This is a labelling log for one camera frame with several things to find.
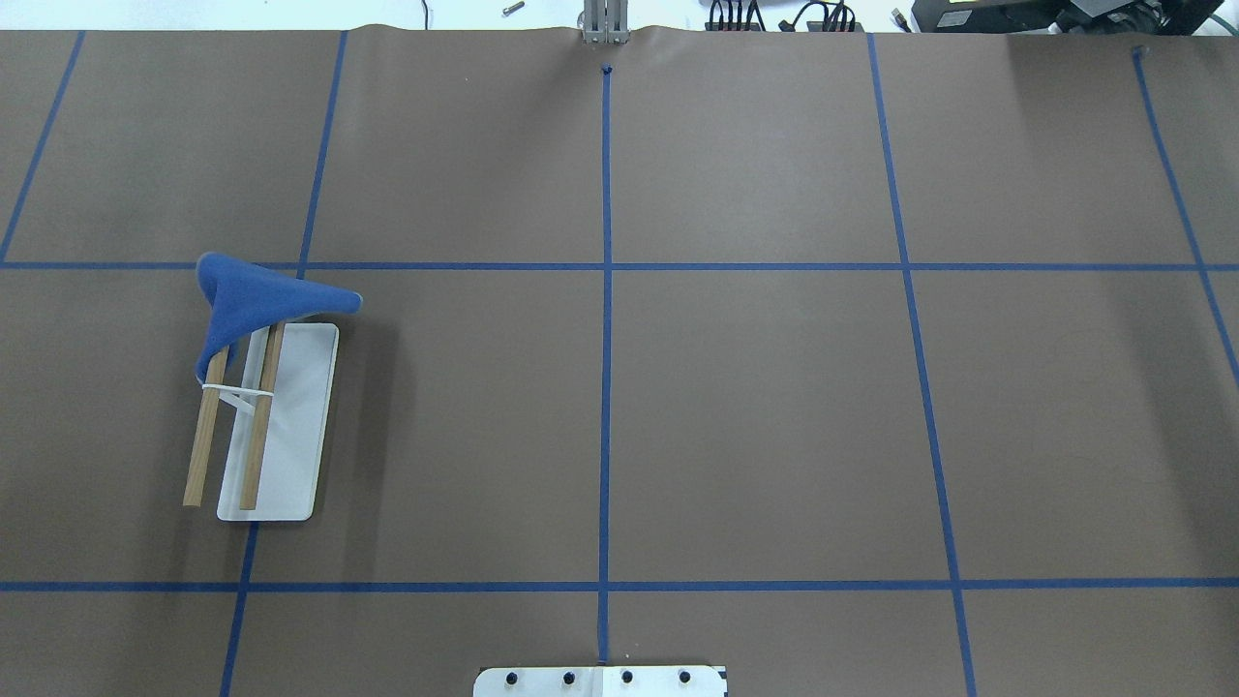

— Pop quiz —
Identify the blue microfibre towel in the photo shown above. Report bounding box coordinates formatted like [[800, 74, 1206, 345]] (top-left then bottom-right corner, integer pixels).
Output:
[[195, 253, 363, 383]]

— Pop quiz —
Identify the white towel rack base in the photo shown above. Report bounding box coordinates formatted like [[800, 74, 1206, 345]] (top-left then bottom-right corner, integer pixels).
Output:
[[216, 322, 338, 524]]

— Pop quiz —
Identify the inner wooden rack bar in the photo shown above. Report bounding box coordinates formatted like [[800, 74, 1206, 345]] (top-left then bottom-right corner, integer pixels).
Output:
[[239, 322, 287, 511]]

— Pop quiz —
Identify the wooden rack bar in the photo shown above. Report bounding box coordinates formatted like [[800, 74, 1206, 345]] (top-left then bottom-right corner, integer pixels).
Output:
[[239, 322, 287, 511], [182, 345, 229, 508]]

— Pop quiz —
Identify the outer wooden rack bar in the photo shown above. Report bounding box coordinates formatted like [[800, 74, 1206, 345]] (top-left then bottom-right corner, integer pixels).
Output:
[[182, 345, 229, 508]]

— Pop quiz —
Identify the black equipment box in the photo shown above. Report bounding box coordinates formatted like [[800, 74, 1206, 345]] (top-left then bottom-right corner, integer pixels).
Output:
[[911, 1, 1223, 36]]

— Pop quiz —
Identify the grey aluminium frame post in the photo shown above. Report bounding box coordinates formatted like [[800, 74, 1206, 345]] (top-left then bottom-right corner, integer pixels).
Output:
[[579, 0, 631, 45]]

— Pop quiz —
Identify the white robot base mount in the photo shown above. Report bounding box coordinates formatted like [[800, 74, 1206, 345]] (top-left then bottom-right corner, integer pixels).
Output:
[[472, 665, 730, 696]]

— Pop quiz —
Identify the white rack bracket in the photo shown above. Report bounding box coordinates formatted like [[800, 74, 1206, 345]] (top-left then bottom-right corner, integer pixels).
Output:
[[199, 383, 274, 413]]

